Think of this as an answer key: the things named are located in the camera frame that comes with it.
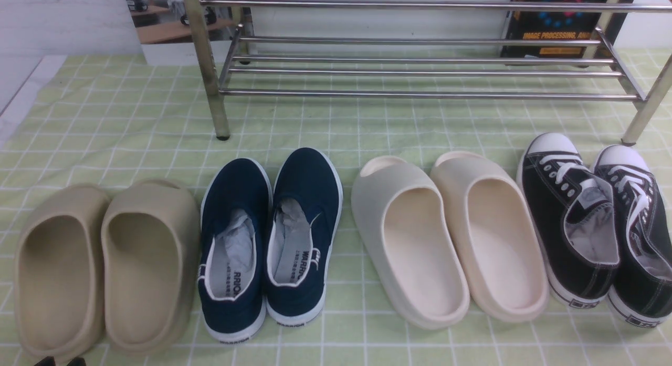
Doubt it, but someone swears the navy left slip-on shoe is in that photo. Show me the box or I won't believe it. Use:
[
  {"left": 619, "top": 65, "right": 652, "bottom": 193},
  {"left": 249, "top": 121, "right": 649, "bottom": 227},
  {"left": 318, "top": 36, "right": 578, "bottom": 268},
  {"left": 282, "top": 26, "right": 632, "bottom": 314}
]
[{"left": 197, "top": 158, "right": 272, "bottom": 344}]

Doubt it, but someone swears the cream right foam slide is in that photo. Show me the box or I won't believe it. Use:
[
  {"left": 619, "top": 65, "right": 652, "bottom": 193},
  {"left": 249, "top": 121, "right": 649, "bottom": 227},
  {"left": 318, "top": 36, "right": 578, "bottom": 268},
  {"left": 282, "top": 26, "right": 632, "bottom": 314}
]
[{"left": 429, "top": 151, "right": 549, "bottom": 323}]

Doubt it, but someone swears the cream foam slide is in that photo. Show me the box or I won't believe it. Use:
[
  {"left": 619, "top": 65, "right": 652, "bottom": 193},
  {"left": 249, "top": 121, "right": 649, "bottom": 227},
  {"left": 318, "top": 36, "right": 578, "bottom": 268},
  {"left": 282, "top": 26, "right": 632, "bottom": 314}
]
[
  {"left": 429, "top": 151, "right": 549, "bottom": 323},
  {"left": 351, "top": 155, "right": 470, "bottom": 330}
]

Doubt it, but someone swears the navy slip-on shoe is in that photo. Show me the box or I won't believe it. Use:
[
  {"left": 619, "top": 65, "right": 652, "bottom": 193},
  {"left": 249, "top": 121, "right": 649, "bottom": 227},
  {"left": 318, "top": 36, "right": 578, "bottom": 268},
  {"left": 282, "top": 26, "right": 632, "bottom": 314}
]
[
  {"left": 197, "top": 158, "right": 272, "bottom": 344},
  {"left": 264, "top": 148, "right": 343, "bottom": 327}
]

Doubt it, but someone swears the black canvas sneaker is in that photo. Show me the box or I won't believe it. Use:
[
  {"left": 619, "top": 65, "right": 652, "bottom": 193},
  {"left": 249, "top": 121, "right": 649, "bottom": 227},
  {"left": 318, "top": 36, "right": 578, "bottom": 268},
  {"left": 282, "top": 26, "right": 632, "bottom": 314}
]
[
  {"left": 593, "top": 145, "right": 671, "bottom": 328},
  {"left": 516, "top": 132, "right": 620, "bottom": 309}
]

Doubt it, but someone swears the office photo board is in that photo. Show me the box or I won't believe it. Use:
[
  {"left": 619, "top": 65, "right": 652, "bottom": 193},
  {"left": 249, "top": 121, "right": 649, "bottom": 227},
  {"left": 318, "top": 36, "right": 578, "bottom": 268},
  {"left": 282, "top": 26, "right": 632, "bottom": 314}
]
[{"left": 125, "top": 0, "right": 254, "bottom": 66}]

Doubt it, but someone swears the tan foam slide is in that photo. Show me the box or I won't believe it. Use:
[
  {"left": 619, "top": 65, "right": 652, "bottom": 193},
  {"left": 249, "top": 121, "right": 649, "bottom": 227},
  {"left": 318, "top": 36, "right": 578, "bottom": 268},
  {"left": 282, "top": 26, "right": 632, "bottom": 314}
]
[
  {"left": 14, "top": 184, "right": 110, "bottom": 363},
  {"left": 101, "top": 179, "right": 200, "bottom": 356}
]

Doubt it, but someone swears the cream left foam slide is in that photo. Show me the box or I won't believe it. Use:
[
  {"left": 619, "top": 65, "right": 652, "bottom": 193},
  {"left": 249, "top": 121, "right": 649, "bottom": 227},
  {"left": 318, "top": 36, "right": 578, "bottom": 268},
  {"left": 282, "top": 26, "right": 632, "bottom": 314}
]
[{"left": 351, "top": 155, "right": 470, "bottom": 330}]

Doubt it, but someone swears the tan left foam slide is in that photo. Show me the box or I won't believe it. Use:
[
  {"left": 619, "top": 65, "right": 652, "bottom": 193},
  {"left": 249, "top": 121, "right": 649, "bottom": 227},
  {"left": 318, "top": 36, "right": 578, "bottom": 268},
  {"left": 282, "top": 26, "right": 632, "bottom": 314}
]
[{"left": 14, "top": 184, "right": 110, "bottom": 363}]

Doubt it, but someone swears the tan right foam slide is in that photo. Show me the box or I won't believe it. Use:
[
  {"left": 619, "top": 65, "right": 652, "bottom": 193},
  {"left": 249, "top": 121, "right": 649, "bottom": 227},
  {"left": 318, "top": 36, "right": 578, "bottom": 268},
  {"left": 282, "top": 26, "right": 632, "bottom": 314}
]
[{"left": 101, "top": 179, "right": 200, "bottom": 356}]

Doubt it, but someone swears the navy right slip-on shoe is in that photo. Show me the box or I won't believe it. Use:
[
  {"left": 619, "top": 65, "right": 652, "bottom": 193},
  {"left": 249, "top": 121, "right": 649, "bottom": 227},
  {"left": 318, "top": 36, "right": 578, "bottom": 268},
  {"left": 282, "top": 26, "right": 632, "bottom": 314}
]
[{"left": 264, "top": 148, "right": 343, "bottom": 327}]

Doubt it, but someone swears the metal shoe rack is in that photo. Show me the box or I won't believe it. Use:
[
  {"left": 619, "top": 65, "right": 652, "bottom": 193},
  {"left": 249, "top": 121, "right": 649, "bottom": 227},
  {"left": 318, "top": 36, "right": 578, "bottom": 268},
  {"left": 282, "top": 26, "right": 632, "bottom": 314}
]
[{"left": 184, "top": 0, "right": 670, "bottom": 147}]

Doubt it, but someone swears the green checkered cloth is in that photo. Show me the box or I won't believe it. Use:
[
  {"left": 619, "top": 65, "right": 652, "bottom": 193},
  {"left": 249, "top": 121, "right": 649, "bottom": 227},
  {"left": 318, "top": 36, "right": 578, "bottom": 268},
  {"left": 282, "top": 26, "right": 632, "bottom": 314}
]
[{"left": 1, "top": 55, "right": 670, "bottom": 365}]

